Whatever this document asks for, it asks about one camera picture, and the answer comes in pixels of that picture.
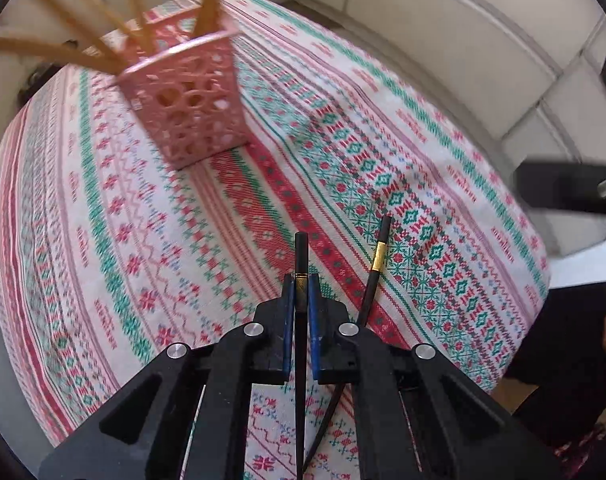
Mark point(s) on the black chopstick gold band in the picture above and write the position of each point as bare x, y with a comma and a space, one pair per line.
362, 320
301, 277

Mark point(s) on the patterned red green tablecloth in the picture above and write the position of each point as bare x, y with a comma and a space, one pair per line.
141, 305

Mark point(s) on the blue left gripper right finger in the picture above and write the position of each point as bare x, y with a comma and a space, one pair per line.
315, 332

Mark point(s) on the pink perforated utensil holder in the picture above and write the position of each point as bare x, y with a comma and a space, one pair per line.
186, 96

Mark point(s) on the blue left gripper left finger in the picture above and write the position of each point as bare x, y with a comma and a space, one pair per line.
288, 305

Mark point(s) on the floral magenta clothing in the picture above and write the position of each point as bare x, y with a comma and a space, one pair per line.
585, 458

